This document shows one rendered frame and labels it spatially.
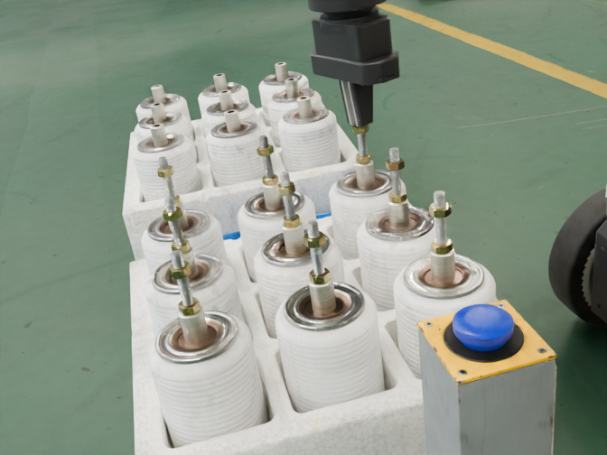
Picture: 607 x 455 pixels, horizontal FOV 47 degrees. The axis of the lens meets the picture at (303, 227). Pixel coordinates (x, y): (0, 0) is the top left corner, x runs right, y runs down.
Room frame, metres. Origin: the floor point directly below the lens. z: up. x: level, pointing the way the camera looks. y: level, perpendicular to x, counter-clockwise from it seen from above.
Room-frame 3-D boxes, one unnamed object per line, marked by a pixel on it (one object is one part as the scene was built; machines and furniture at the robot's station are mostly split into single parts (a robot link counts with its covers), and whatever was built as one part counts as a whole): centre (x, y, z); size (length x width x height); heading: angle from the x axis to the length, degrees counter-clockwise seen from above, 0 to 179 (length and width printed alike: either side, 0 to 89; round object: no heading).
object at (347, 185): (0.79, -0.09, 0.25); 0.08 x 0.08 x 0.01
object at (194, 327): (0.52, 0.11, 0.26); 0.02 x 0.02 x 0.03
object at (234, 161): (1.07, 0.09, 0.16); 0.10 x 0.10 x 0.18
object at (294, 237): (0.65, 0.01, 0.26); 0.02 x 0.02 x 0.03
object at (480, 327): (0.38, -0.11, 0.32); 0.04 x 0.04 x 0.02
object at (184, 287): (0.52, 0.11, 0.30); 0.01 x 0.01 x 0.08
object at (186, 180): (1.05, 0.20, 0.16); 0.10 x 0.10 x 0.18
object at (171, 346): (0.52, 0.11, 0.25); 0.08 x 0.08 x 0.01
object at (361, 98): (0.78, -0.09, 0.36); 0.03 x 0.02 x 0.06; 123
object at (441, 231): (0.56, -0.12, 0.30); 0.01 x 0.01 x 0.08
